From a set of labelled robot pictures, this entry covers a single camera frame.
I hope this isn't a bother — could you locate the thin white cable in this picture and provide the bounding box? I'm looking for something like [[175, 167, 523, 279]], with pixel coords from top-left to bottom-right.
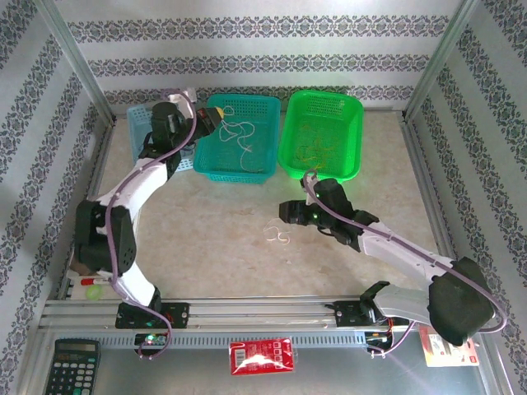
[[217, 105, 257, 149], [237, 142, 264, 173], [263, 217, 293, 244]]

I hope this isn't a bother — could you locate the green plastic basket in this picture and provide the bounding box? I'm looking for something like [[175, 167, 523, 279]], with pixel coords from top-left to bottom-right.
[[277, 89, 366, 182]]

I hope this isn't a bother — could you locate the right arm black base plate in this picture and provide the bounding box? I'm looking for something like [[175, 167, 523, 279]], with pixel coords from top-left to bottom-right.
[[333, 300, 371, 328]]

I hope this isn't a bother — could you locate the aluminium back rail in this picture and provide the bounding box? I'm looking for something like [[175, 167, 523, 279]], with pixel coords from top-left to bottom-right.
[[361, 105, 408, 114]]

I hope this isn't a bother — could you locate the aluminium frame post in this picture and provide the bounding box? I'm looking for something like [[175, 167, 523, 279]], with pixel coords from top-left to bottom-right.
[[403, 0, 483, 120], [35, 0, 116, 124]]

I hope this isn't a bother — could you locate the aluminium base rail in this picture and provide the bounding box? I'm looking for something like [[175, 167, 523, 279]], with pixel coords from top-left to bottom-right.
[[39, 295, 417, 332]]

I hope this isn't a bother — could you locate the light blue plastic basket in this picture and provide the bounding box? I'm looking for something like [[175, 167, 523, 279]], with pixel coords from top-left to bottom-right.
[[126, 103, 195, 174]]

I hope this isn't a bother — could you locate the red packet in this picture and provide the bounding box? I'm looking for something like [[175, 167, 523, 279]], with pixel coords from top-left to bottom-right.
[[229, 337, 298, 376]]

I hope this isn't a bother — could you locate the aluminium side rail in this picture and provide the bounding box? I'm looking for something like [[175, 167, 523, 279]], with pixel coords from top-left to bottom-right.
[[401, 117, 469, 289]]

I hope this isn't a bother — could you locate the black calculator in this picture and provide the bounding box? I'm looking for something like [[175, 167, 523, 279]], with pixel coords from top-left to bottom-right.
[[43, 337, 102, 395]]

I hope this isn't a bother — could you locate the grey slotted cable duct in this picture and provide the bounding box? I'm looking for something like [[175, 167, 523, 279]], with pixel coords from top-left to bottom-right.
[[98, 331, 371, 351]]

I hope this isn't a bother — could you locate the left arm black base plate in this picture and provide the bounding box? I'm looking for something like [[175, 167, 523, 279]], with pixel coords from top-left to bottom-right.
[[114, 301, 191, 330]]

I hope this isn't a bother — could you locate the white red card package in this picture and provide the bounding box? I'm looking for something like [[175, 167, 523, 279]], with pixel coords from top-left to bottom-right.
[[418, 324, 482, 368]]

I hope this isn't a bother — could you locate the teal plastic basket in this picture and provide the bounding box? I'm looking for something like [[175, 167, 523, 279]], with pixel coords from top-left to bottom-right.
[[192, 93, 282, 185]]

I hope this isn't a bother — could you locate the white paperback book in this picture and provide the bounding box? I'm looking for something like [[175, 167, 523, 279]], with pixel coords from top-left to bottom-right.
[[68, 245, 104, 277]]

